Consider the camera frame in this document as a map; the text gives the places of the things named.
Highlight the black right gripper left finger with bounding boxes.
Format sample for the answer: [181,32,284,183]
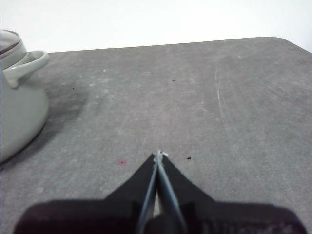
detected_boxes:
[14,153,158,234]

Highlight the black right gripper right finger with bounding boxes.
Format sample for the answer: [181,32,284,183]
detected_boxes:
[157,154,307,234]

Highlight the pale green electric pot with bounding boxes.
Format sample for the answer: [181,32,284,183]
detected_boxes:
[0,40,50,164]

